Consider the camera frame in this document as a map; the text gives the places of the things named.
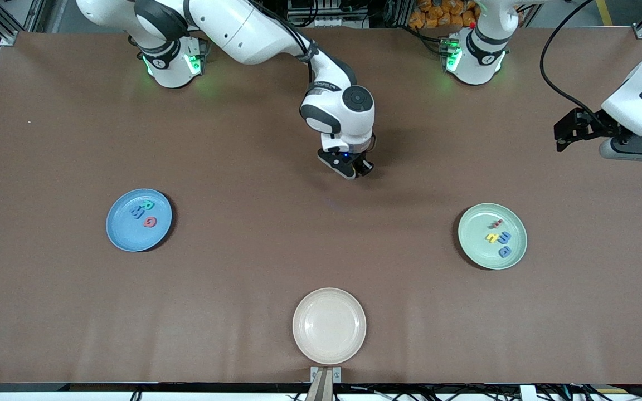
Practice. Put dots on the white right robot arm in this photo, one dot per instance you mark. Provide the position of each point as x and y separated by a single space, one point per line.
254 28

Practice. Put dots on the pink foam lowercase m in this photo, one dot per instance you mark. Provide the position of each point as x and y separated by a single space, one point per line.
495 224

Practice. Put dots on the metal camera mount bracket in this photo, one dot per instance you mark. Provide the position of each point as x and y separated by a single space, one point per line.
325 384

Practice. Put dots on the yellow foam lowercase h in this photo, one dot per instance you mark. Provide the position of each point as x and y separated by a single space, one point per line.
491 238

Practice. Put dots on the red foam letter Q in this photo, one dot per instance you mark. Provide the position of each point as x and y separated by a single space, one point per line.
150 222

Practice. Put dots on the pile of orange items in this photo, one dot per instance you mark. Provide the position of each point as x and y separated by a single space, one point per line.
438 11

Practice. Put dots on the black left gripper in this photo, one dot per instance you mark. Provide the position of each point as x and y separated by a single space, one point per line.
593 125

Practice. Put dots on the grey equipment rack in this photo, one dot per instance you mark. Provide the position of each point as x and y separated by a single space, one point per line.
326 11

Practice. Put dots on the teal foam letter R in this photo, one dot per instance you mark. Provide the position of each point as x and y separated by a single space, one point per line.
149 205

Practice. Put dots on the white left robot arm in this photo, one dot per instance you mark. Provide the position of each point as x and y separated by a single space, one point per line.
477 55

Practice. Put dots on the brown table cover sheet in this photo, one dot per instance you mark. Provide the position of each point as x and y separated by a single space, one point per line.
76 306

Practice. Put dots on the blue foam uppercase M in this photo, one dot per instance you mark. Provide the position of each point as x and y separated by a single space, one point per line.
137 212

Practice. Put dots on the blue foam lowercase m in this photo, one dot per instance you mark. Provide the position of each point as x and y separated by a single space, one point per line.
505 237

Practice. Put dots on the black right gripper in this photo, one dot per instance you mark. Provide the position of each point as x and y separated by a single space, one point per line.
364 165

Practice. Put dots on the beige plate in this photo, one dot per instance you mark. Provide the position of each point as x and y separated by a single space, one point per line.
329 326

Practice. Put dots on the blue foam lowercase a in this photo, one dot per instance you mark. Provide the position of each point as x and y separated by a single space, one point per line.
504 252

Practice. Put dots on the blue plate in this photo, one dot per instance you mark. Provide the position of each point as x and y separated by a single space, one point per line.
126 234

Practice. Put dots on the green plate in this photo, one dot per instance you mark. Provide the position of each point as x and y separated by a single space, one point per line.
482 256

